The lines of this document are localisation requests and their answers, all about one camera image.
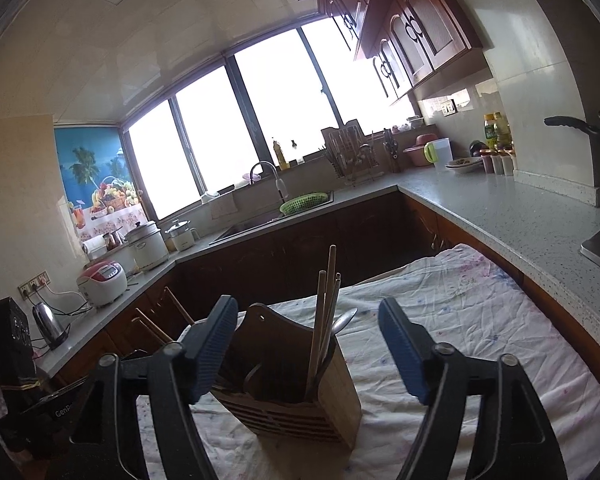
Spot brown wooden lower cabinets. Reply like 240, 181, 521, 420
50, 185, 600, 411

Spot wall power socket strip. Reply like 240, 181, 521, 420
17, 271, 51, 296

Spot large kitchen window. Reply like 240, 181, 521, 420
122, 17, 418, 221

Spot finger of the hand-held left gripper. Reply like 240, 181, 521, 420
119, 344, 170, 362

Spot light wooden chopstick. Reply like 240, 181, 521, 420
164, 286, 197, 326
305, 270, 328, 402
322, 273, 343, 361
134, 307, 175, 345

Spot wire dish rack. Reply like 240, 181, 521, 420
321, 119, 383, 186

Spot yellow oil bottle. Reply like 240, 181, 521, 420
495, 111, 511, 150

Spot pink plastic container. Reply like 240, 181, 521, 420
404, 134, 438, 168

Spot brown wooden upper cabinets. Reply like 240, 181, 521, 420
312, 0, 483, 106

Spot white bowl with food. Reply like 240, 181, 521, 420
445, 156, 482, 175

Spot large white slow cooker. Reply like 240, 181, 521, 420
124, 220, 170, 273

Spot beach fruit window poster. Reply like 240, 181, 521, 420
54, 127, 146, 243

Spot white printed tablecloth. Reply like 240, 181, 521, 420
135, 244, 598, 480

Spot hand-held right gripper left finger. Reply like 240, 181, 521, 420
45, 295, 240, 480

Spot wooden knife block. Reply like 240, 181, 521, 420
382, 128, 401, 173

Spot chrome kitchen faucet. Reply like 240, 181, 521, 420
249, 161, 287, 206

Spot white red rice cooker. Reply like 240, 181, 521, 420
76, 259, 128, 308

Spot green plastic basket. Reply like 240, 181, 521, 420
279, 192, 329, 216

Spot brown wooden cabinets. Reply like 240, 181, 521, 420
312, 0, 483, 106
50, 185, 600, 411

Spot kitchen sink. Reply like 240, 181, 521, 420
209, 190, 335, 247

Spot steel electric kettle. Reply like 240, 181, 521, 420
31, 301, 71, 352

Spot small white electric pot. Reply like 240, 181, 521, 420
165, 219, 200, 252

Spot green label oil bottle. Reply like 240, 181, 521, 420
483, 112, 498, 151

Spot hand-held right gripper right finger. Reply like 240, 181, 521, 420
377, 297, 568, 480

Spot white dishcloth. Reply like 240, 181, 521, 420
211, 195, 238, 218

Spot wooden utensil holder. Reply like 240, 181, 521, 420
211, 304, 363, 451

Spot white jug green handle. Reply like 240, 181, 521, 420
424, 137, 452, 166

